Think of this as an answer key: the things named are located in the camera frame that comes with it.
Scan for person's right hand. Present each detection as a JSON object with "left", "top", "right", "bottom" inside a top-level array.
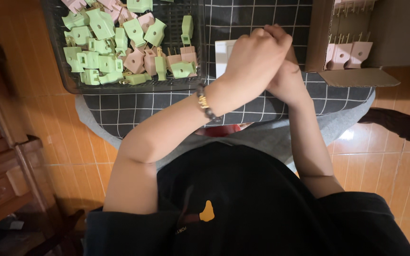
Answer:
[{"left": 266, "top": 46, "right": 313, "bottom": 108}]

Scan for person's left hand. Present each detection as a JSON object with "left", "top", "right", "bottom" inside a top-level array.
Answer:
[{"left": 207, "top": 24, "right": 293, "bottom": 117}]

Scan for white small box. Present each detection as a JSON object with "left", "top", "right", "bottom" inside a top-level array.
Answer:
[{"left": 214, "top": 39, "right": 238, "bottom": 79}]

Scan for rows of pink boxed plugs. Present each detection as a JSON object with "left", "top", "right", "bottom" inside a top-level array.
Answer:
[{"left": 324, "top": 0, "right": 377, "bottom": 70}]

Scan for grey cloth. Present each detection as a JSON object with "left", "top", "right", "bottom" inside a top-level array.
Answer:
[{"left": 75, "top": 89, "right": 377, "bottom": 173}]

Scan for black mesh basket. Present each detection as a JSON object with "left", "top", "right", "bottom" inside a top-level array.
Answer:
[{"left": 41, "top": 0, "right": 208, "bottom": 95}]

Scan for red stool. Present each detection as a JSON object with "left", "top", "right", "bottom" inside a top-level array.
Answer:
[{"left": 194, "top": 123, "right": 254, "bottom": 138}]

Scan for brown cardboard box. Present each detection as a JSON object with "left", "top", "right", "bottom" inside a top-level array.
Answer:
[{"left": 305, "top": 0, "right": 410, "bottom": 88}]

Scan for black white checked cloth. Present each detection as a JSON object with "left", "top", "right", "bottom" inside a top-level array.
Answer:
[{"left": 83, "top": 0, "right": 376, "bottom": 139}]

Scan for pile of green plugs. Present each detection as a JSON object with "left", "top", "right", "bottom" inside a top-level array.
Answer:
[{"left": 62, "top": 0, "right": 198, "bottom": 86}]

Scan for black shirt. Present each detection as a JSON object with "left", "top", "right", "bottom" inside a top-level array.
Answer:
[{"left": 84, "top": 142, "right": 410, "bottom": 256}]

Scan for brown wooden cabinet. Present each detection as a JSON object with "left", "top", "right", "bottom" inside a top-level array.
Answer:
[{"left": 0, "top": 38, "right": 65, "bottom": 256}]

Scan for dark beaded bracelet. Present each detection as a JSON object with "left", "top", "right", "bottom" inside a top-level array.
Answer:
[{"left": 196, "top": 83, "right": 223, "bottom": 123}]

